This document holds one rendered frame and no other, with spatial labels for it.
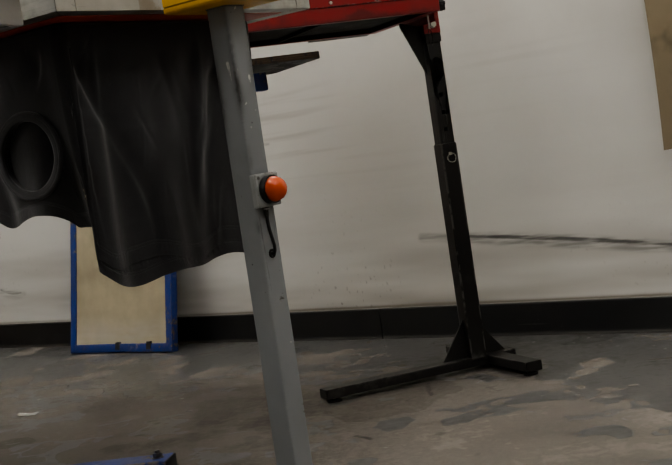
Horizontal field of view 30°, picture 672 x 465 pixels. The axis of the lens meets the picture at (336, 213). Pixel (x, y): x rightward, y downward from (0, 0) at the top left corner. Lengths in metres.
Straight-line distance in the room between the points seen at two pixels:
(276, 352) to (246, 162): 0.28
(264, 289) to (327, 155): 2.67
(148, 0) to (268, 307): 0.53
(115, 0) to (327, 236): 2.68
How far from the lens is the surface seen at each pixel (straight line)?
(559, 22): 3.97
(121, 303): 5.18
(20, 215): 2.13
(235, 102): 1.85
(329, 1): 3.28
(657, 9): 3.76
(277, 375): 1.88
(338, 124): 4.46
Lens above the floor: 0.70
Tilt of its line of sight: 3 degrees down
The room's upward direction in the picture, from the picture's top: 9 degrees counter-clockwise
